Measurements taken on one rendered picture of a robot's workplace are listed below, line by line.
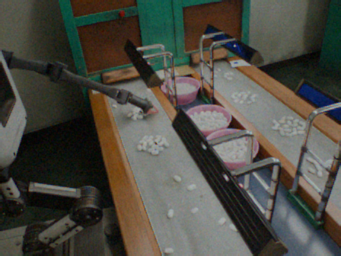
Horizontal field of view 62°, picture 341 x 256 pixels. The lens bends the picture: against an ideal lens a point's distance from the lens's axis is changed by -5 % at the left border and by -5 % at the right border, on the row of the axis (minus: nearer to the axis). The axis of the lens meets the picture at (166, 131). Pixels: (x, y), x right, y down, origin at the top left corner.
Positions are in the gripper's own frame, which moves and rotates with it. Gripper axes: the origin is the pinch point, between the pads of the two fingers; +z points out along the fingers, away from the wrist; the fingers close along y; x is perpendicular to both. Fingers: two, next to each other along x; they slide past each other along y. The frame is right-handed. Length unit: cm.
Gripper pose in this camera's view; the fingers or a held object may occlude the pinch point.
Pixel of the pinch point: (157, 111)
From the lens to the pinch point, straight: 180.2
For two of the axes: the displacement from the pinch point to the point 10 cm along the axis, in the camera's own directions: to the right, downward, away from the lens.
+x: -5.6, 7.7, 3.0
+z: 7.7, 3.6, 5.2
